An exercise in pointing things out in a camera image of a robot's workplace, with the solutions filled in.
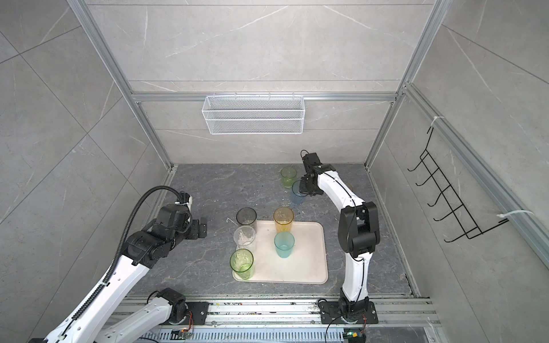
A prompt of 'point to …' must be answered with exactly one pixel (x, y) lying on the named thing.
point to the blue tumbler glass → (297, 196)
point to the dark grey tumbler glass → (246, 216)
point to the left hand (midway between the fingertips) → (192, 215)
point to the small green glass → (288, 175)
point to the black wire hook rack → (457, 209)
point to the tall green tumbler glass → (241, 262)
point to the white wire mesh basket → (254, 114)
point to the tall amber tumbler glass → (283, 217)
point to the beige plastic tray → (307, 264)
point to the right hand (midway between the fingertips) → (307, 188)
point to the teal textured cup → (284, 242)
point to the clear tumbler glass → (244, 237)
